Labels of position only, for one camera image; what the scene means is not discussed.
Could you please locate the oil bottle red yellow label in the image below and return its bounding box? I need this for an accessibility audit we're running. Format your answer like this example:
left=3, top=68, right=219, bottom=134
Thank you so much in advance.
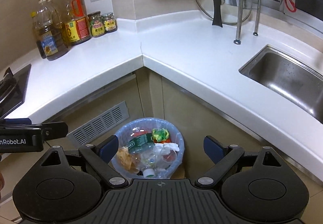
left=64, top=0, right=91, bottom=46

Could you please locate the steel rack pole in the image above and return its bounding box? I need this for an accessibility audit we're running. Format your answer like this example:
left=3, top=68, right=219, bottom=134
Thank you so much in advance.
left=234, top=0, right=244, bottom=45
left=253, top=0, right=261, bottom=36

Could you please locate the silver cabinet vent grille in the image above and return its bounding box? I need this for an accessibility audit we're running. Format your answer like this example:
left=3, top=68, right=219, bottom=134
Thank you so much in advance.
left=67, top=101, right=130, bottom=147

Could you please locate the brown paper bag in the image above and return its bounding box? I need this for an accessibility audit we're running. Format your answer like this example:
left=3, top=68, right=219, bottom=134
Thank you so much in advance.
left=116, top=146, right=139, bottom=174

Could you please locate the white paper pile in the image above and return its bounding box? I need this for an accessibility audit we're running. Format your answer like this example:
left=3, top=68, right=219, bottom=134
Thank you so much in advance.
left=153, top=142, right=180, bottom=156

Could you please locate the dark oil bottle blue label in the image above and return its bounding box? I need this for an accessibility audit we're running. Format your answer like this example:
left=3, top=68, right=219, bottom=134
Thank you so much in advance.
left=32, top=0, right=68, bottom=61

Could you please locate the crushed plastic water bottle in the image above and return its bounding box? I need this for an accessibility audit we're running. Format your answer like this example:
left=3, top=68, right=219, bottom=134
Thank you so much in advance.
left=127, top=127, right=157, bottom=179

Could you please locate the black gas stove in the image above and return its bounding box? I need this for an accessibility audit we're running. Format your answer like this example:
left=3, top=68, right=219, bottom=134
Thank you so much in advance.
left=1, top=64, right=31, bottom=118

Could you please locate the bin with blue liner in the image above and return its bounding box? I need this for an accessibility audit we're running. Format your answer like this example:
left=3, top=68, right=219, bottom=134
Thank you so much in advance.
left=112, top=117, right=185, bottom=180

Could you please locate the red small cup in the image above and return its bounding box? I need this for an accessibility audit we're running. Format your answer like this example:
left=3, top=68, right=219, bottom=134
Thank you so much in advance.
left=163, top=150, right=177, bottom=164

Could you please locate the sauce jar green lid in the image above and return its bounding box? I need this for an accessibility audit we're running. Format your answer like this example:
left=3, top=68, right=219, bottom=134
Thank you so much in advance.
left=88, top=11, right=105, bottom=38

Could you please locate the stainless steel sink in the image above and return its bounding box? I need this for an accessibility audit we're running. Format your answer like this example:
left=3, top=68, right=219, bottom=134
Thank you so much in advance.
left=239, top=46, right=322, bottom=122

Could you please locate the green yellow plastic wrapper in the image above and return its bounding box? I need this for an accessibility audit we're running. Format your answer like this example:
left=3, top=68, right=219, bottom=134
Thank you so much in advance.
left=152, top=128, right=170, bottom=144

